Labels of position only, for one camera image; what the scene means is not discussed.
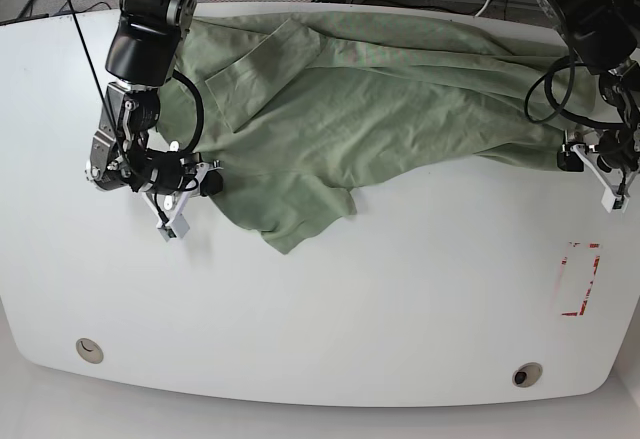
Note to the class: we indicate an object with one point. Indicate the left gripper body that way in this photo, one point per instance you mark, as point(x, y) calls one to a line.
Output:
point(617, 148)

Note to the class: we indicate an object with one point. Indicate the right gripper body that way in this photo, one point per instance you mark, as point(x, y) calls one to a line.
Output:
point(165, 168)

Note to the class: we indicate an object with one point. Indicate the green t-shirt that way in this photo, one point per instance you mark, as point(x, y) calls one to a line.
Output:
point(300, 109)

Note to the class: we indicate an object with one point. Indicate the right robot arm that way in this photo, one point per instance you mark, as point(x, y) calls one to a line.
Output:
point(142, 59)

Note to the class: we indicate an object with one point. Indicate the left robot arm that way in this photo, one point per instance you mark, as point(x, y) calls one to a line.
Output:
point(601, 36)

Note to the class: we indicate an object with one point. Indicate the red tape rectangle marking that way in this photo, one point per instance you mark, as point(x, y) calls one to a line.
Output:
point(579, 269)

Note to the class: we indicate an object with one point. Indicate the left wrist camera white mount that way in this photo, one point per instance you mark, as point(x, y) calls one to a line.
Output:
point(615, 197)

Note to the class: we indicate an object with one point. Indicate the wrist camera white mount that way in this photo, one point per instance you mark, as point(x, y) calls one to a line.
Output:
point(168, 202)
point(615, 197)

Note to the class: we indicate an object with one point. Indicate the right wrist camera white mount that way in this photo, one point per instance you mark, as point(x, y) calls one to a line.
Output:
point(168, 202)

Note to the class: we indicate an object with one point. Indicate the left table cable grommet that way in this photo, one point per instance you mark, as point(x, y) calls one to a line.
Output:
point(89, 351)

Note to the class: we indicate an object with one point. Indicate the table cable grommet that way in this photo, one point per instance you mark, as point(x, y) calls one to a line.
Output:
point(89, 351)
point(527, 375)

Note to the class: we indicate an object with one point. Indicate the right table cable grommet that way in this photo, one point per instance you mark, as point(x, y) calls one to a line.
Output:
point(527, 375)

